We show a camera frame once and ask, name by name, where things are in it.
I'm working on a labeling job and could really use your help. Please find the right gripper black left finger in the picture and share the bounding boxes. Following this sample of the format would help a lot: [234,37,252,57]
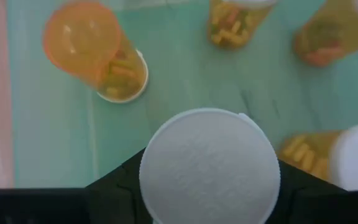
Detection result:
[85,148,155,224]

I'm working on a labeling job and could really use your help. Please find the orange pill bottle white cap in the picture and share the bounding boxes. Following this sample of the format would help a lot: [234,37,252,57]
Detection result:
[208,0,279,50]
[277,123,358,191]
[139,107,282,224]
[293,0,358,68]
[42,1,150,104]

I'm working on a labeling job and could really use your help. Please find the teal translucent plastic basket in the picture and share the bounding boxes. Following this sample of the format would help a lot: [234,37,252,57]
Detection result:
[6,0,358,190]

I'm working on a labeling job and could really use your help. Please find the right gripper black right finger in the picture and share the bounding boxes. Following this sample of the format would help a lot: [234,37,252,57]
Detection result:
[265,159,350,224]

